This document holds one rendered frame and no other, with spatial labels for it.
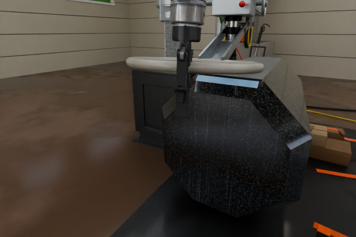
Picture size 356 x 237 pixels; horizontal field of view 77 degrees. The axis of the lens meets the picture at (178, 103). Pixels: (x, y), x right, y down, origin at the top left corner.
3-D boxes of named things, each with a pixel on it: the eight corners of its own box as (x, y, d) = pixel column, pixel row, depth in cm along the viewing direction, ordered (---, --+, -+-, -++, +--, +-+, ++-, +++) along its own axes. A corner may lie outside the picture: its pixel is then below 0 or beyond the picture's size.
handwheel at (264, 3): (250, 17, 147) (252, -8, 143) (266, 17, 143) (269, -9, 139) (247, 16, 134) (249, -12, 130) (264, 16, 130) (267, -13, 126)
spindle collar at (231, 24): (227, 39, 145) (230, -13, 136) (241, 39, 142) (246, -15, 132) (222, 40, 135) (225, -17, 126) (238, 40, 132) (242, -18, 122)
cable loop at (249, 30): (247, 47, 208) (250, 10, 198) (250, 47, 206) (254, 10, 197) (242, 49, 188) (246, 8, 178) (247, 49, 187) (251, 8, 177)
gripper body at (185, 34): (199, 25, 54) (197, 64, 56) (202, 28, 62) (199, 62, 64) (169, 24, 55) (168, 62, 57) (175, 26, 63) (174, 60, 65)
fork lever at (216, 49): (225, 26, 159) (226, 19, 157) (254, 26, 152) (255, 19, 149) (191, 65, 108) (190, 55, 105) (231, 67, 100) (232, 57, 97)
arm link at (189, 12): (206, 6, 61) (205, 29, 62) (174, 5, 62) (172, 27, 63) (205, -1, 52) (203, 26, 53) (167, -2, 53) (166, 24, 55)
